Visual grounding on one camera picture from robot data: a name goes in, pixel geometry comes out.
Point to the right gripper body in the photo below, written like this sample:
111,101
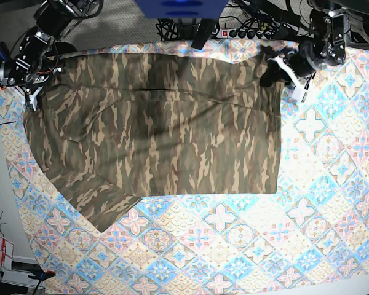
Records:
38,75

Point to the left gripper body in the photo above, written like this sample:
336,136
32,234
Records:
305,62

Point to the camouflage T-shirt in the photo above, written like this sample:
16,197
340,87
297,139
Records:
115,128

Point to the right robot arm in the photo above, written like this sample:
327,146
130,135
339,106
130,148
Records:
38,56

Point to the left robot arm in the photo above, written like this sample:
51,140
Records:
326,48

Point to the black round stool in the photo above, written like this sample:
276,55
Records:
61,48

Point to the white power strip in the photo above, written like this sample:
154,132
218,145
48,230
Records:
248,34

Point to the red white paper tag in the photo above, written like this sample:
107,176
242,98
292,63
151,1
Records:
6,253

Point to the black clamp lower left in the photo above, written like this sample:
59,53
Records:
41,275

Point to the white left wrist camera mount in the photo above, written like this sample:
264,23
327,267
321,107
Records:
300,91

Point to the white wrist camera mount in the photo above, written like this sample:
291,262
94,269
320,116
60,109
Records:
300,91
29,97

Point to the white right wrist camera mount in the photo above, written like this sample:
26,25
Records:
29,97

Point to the blue handled clamp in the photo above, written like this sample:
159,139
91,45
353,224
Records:
4,52

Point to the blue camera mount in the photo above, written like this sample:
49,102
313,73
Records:
155,9

